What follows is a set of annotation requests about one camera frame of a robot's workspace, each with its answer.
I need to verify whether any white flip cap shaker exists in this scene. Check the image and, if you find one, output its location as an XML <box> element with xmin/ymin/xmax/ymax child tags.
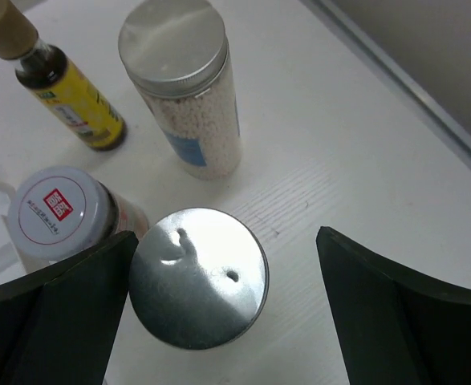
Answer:
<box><xmin>129</xmin><ymin>208</ymin><xmax>270</xmax><ymax>351</ymax></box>

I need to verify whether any white lid brown sauce jar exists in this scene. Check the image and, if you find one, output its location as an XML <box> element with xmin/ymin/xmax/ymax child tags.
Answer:
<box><xmin>7</xmin><ymin>166</ymin><xmax>148</xmax><ymax>261</ymax></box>

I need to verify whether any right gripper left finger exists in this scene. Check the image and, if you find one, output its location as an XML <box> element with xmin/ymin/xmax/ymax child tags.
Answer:
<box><xmin>0</xmin><ymin>231</ymin><xmax>138</xmax><ymax>384</ymax></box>

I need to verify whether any right metal table rail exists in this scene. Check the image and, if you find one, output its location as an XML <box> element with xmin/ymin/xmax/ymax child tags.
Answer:
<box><xmin>305</xmin><ymin>1</ymin><xmax>471</xmax><ymax>157</ymax></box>

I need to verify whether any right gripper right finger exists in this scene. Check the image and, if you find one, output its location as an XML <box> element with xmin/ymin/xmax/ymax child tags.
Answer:
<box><xmin>316</xmin><ymin>227</ymin><xmax>471</xmax><ymax>384</ymax></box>

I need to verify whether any grey cap white shaker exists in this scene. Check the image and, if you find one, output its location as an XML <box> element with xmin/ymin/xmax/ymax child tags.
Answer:
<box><xmin>118</xmin><ymin>1</ymin><xmax>242</xmax><ymax>180</ymax></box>

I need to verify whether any small yellow oil bottle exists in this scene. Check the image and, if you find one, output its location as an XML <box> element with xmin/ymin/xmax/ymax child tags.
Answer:
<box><xmin>0</xmin><ymin>1</ymin><xmax>128</xmax><ymax>152</ymax></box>

